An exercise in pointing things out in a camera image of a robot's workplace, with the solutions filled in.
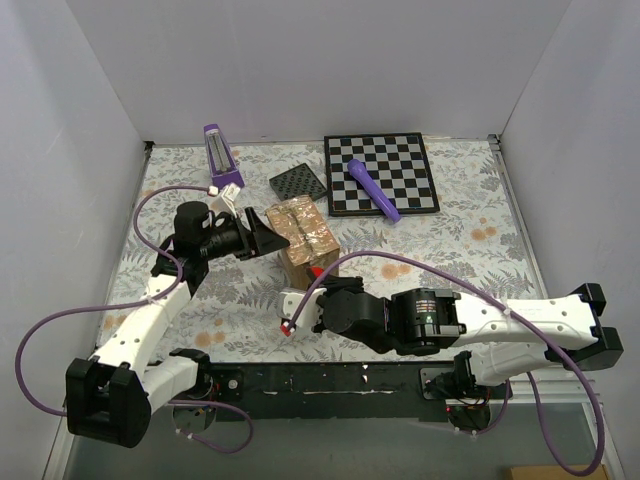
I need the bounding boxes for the brown cardboard express box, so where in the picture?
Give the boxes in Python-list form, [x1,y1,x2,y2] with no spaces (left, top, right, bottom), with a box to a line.
[266,195,341,290]

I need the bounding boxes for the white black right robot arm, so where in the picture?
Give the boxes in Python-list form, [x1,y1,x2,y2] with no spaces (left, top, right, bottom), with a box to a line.
[304,277,623,398]

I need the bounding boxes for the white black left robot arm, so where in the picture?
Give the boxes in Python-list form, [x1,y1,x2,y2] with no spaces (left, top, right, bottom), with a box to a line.
[66,201,289,448]

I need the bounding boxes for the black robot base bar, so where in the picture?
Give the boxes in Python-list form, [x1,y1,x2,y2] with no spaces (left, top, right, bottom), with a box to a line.
[154,344,494,422]

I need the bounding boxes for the purple capped clear bottle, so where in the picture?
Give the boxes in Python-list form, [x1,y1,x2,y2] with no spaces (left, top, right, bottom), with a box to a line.
[203,124,245,189]

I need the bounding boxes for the grey studded building plate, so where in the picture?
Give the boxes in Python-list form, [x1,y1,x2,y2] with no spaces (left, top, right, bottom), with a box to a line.
[269,163,327,201]

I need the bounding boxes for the purple toy microphone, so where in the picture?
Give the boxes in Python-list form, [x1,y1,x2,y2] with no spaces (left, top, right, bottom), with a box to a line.
[347,158,401,223]

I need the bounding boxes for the black white chessboard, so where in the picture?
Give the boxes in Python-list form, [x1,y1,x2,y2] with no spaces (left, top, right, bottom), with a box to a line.
[324,132,440,217]

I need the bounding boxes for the brown cardboard boxes on floor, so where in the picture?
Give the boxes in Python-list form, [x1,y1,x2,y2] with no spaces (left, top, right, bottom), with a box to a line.
[503,465,610,480]

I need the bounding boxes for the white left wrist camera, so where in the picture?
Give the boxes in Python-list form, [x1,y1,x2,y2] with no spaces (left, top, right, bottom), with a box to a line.
[207,182,241,217]

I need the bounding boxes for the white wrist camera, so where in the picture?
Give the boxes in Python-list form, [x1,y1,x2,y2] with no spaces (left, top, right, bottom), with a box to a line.
[207,182,241,217]
[278,287,326,337]

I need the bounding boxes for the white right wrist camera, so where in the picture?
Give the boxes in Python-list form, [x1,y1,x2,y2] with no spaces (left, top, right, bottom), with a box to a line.
[278,287,326,337]

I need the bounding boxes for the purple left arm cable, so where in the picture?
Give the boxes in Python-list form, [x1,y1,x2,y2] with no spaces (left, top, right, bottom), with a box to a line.
[14,185,255,455]

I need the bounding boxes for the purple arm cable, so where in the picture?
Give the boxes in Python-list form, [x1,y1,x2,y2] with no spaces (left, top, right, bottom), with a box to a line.
[14,185,255,455]
[287,251,604,476]

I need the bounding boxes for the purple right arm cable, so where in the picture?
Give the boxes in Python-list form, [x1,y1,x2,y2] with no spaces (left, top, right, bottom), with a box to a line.
[287,251,604,476]

